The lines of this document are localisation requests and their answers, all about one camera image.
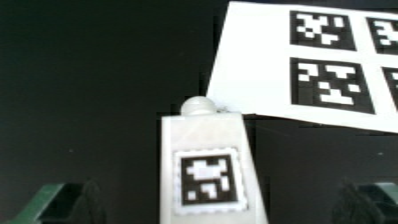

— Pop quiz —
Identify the white marker sheet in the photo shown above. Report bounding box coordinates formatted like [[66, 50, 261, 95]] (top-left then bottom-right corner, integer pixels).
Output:
[[206, 1, 398, 134]]

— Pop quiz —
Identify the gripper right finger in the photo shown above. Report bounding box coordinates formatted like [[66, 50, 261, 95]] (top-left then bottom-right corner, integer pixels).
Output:
[[331, 181, 398, 224]]

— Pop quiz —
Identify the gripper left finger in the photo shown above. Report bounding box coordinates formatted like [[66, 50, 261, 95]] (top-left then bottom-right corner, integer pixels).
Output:
[[7, 181, 107, 224]]

